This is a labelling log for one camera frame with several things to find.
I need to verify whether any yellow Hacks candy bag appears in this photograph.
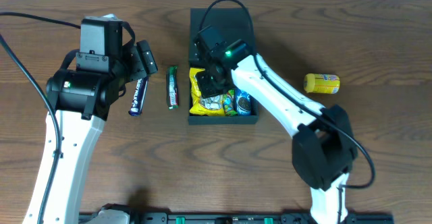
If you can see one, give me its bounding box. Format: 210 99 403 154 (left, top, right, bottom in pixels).
189 67 225 116

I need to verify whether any blue Oreo cookie pack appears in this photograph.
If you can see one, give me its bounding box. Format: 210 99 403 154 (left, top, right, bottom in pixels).
235 88 252 115

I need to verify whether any yellow candy bottle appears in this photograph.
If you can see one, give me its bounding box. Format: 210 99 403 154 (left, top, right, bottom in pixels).
304 74 340 94

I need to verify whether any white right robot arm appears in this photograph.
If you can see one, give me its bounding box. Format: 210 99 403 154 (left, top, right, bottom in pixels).
194 26 358 223

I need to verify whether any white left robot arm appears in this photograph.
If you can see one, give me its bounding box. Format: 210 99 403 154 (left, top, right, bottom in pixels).
24 40 157 223

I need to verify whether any green Haribo gummy bag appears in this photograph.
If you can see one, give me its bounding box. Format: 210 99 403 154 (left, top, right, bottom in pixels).
223 89 237 117

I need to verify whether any green red candy bar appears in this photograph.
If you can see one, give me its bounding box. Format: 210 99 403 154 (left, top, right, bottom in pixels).
166 65 179 109

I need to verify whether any blue Dairy Milk chocolate bar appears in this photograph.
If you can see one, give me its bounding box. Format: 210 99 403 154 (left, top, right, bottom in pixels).
128 77 149 117

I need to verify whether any black open box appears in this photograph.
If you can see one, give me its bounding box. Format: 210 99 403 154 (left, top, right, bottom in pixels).
188 8 259 125

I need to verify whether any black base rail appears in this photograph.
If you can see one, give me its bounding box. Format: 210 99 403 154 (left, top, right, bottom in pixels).
79 211 395 224

